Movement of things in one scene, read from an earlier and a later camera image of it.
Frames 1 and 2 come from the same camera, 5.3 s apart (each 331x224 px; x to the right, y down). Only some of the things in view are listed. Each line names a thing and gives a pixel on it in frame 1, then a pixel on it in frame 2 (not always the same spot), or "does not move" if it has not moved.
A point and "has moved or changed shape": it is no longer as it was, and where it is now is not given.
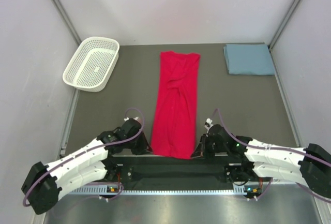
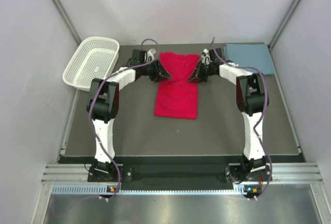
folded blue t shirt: x=243 y=59 does not move
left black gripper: x=143 y=149 -> x=160 y=69
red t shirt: x=175 y=117 has moved or changed shape
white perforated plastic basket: x=92 y=63 does not move
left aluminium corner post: x=61 y=7 does not move
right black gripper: x=202 y=148 -> x=194 y=77
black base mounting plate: x=227 y=169 does not move
